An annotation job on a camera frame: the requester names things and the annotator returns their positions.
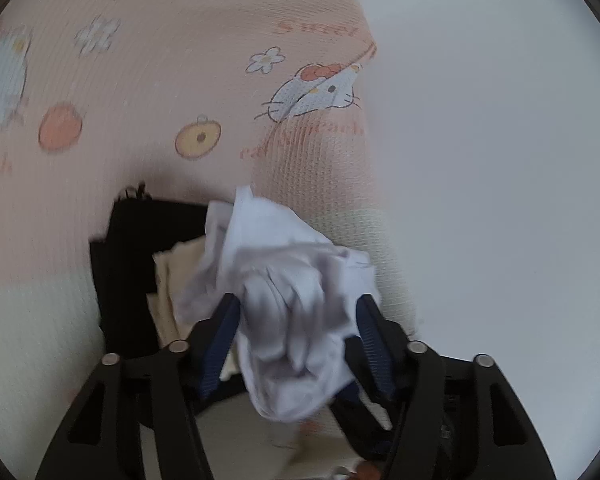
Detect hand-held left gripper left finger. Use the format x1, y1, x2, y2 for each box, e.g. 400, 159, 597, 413
36, 294, 241, 480

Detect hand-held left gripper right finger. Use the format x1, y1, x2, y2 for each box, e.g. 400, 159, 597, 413
355, 296, 556, 480

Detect white t-shirt with navy trim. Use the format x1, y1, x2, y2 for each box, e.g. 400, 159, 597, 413
172, 185, 382, 423

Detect folded cream garment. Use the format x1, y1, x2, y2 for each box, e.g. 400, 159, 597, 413
146, 239, 241, 383

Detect folded black garment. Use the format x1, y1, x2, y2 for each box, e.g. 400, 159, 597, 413
89, 185, 216, 361

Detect pink cream cat print blanket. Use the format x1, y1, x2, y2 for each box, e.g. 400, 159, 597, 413
0, 0, 423, 480

